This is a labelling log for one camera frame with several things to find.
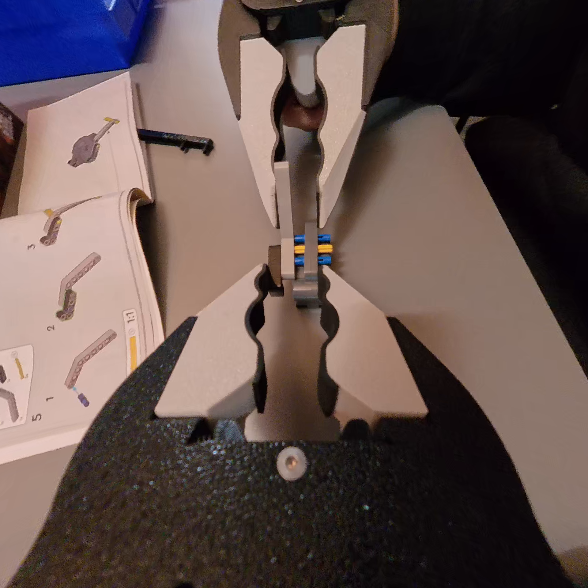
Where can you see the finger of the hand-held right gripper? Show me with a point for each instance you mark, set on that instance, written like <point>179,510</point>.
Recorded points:
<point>257,105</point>
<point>344,101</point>

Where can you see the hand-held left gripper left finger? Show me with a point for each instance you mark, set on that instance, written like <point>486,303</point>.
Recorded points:
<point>213,358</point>

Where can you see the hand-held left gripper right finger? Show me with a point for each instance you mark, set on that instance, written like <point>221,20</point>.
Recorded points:
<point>370,358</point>

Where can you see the grey toy brick assembly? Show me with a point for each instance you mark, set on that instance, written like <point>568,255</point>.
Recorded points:
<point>285,206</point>

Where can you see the person's right hand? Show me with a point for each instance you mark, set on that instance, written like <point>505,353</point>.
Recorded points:
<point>301,118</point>

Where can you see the black toy brick beam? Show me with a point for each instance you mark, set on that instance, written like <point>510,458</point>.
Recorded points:
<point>170,137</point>

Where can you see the person's dark clothing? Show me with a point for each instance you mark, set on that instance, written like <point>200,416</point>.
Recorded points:
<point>505,55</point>

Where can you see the open instruction booklet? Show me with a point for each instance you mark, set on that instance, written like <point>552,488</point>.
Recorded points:
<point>69,275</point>

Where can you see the blue plastic bin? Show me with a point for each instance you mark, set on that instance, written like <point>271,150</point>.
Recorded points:
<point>69,36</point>

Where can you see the black toy car box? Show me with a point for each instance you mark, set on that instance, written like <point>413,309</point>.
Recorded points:
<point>9,147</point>

